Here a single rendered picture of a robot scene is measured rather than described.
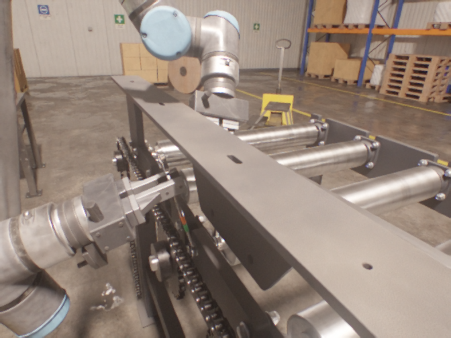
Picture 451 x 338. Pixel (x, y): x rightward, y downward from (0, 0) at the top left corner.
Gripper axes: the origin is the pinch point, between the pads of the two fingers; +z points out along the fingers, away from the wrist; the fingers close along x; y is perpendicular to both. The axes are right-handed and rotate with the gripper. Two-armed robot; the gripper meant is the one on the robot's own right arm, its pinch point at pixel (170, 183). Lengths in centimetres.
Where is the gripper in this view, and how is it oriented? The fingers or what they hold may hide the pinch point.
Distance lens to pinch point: 50.3
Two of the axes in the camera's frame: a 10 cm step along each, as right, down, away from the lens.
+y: -1.6, -7.9, -5.9
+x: -4.4, -4.7, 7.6
